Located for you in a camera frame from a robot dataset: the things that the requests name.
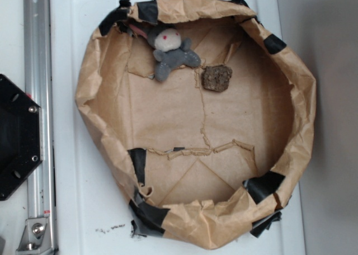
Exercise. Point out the brown paper bag tray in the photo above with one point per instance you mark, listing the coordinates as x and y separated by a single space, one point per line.
196 165

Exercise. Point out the brown rough stone block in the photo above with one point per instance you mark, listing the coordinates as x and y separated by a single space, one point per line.
216 78

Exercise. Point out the gray plush bunny toy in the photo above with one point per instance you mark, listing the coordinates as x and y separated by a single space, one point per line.
170 50

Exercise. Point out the white plastic tray board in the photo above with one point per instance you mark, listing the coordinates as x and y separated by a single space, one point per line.
92 215

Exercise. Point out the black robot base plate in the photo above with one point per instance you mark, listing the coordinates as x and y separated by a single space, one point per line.
20 137

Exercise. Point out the aluminium extrusion rail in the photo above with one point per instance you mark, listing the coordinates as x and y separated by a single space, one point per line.
41 183

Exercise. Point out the metal corner bracket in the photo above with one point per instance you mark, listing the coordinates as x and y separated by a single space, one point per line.
36 237

